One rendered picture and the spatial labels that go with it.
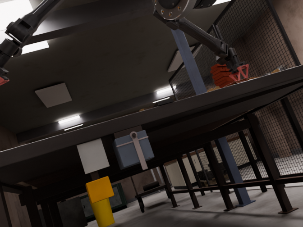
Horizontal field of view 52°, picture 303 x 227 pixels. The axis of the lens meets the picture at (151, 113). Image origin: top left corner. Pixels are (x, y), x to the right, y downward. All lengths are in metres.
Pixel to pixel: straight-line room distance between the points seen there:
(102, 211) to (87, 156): 5.29
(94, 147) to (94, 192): 0.18
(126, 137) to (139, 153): 0.08
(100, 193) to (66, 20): 3.33
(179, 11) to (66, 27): 3.44
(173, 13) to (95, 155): 0.64
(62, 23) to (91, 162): 3.21
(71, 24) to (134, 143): 3.18
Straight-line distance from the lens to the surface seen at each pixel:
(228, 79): 2.63
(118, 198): 9.35
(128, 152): 1.27
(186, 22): 1.74
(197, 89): 3.74
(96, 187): 1.25
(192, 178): 8.27
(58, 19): 4.36
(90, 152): 1.28
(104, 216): 6.56
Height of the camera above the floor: 0.65
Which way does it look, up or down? 10 degrees up
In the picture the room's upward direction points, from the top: 20 degrees counter-clockwise
